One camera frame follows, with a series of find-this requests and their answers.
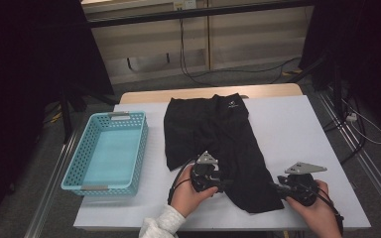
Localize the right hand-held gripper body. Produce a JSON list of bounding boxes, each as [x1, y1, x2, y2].
[[277, 162, 327, 207]]

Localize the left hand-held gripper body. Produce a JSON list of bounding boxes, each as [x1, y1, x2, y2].
[[190, 151, 226, 193]]

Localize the black pants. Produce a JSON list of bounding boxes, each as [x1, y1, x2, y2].
[[163, 93, 286, 214]]

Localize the light blue plastic basket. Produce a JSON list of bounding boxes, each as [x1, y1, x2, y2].
[[61, 111, 149, 196]]

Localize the person's left hand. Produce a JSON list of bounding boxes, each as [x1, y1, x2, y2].
[[171, 165, 219, 218]]

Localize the person's right hand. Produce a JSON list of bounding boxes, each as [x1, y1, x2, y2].
[[285, 179, 344, 238]]

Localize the white table cover sheet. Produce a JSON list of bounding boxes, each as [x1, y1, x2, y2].
[[73, 94, 372, 231]]

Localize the wooden table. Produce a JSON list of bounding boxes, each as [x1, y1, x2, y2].
[[118, 82, 304, 105]]

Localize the black metal stand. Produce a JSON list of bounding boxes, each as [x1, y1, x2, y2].
[[58, 83, 120, 145], [286, 54, 345, 117]]

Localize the beige wooden cabinet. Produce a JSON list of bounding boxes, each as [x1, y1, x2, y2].
[[82, 0, 315, 85]]

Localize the narrow black curtain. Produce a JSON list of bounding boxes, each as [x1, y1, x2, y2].
[[299, 0, 381, 140]]

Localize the black horizontal bar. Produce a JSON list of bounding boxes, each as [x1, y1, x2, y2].
[[87, 0, 316, 29]]

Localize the wide black curtain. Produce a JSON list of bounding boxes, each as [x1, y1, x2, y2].
[[0, 0, 115, 232]]

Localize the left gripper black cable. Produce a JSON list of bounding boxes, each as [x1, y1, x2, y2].
[[167, 158, 196, 206]]

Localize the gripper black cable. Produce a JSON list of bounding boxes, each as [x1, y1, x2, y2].
[[297, 181, 345, 236], [167, 158, 196, 206]]

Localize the black floor cable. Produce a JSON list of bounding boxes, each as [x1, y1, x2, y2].
[[321, 95, 368, 167]]

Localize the aluminium floor rail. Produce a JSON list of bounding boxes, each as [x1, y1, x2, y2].
[[317, 90, 381, 216], [23, 130, 80, 238]]

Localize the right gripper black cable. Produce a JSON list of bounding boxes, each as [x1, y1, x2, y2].
[[297, 181, 345, 236]]

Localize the white floor cable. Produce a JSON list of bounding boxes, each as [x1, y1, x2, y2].
[[341, 98, 381, 146]]

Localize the black hanging wall cable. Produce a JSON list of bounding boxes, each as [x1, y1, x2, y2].
[[178, 8, 302, 87]]

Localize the white wall socket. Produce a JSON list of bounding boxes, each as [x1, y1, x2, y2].
[[173, 0, 197, 11]]

